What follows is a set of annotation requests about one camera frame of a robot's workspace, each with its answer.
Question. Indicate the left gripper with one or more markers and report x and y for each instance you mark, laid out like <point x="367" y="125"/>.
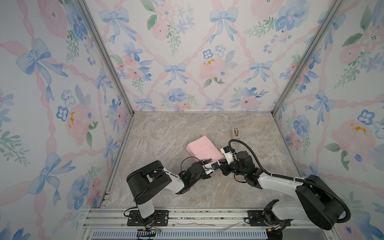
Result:
<point x="205" y="162"/>

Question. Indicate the aluminium front rail frame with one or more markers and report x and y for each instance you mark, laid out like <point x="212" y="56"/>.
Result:
<point x="115" y="218"/>

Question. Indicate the left aluminium corner post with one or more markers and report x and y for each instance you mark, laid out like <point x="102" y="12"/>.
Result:
<point x="95" y="34"/>

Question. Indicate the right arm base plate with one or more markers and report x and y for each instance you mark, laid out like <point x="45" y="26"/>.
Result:
<point x="258" y="218"/>

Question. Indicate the aluminium corner post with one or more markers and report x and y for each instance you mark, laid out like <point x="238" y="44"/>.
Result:
<point x="95" y="34"/>
<point x="328" y="19"/>

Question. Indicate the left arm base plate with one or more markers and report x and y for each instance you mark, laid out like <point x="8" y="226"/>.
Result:
<point x="159" y="218"/>

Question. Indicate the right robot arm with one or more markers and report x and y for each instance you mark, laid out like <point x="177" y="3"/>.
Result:
<point x="313" y="200"/>

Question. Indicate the white slotted cable duct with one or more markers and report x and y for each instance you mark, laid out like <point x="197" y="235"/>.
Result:
<point x="180" y="234"/>

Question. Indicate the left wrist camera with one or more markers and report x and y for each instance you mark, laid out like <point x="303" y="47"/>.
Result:
<point x="211" y="167"/>

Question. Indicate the right aluminium corner post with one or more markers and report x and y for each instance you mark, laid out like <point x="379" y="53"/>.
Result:
<point x="328" y="19"/>

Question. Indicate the beige tape dispenser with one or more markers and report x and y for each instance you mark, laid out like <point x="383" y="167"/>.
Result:
<point x="235" y="133"/>

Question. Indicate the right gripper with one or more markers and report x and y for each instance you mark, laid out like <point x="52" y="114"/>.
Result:
<point x="224" y="169"/>

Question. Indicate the purple wrapping paper sheet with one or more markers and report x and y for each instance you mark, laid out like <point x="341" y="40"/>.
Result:
<point x="204" y="150"/>

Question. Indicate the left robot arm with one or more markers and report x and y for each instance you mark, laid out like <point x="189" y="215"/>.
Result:
<point x="151" y="179"/>

